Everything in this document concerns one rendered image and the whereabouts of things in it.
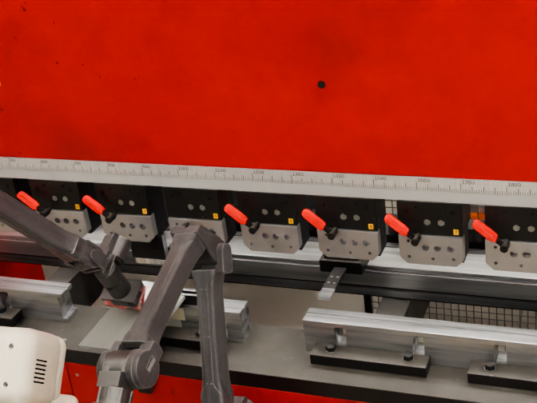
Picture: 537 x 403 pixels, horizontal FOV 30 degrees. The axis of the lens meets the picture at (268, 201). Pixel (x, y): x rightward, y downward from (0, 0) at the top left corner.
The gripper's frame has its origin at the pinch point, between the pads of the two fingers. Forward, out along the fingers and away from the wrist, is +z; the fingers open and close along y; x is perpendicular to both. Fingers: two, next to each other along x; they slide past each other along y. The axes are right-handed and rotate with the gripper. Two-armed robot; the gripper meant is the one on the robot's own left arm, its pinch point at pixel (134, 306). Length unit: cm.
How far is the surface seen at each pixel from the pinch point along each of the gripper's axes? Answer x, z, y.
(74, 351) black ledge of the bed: 10.3, 10.7, 19.5
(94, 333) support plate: 10.9, -4.2, 5.7
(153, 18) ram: -42, -64, -17
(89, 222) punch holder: -16.4, -13.7, 13.8
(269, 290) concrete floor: -95, 164, 37
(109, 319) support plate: 5.0, -1.1, 5.0
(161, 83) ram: -34, -50, -16
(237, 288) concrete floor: -95, 163, 53
